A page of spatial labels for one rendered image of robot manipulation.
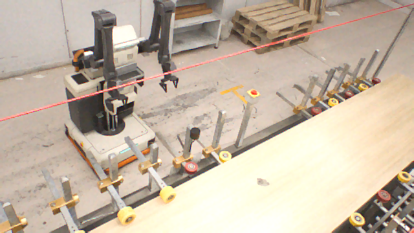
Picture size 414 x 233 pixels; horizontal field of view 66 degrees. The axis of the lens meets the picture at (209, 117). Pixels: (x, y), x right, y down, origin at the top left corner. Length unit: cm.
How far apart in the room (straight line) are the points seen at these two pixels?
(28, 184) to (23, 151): 40
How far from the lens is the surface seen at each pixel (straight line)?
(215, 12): 503
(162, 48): 234
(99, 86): 286
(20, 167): 337
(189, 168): 203
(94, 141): 306
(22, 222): 184
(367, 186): 241
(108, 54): 209
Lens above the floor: 246
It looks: 41 degrees down
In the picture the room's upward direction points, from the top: 11 degrees clockwise
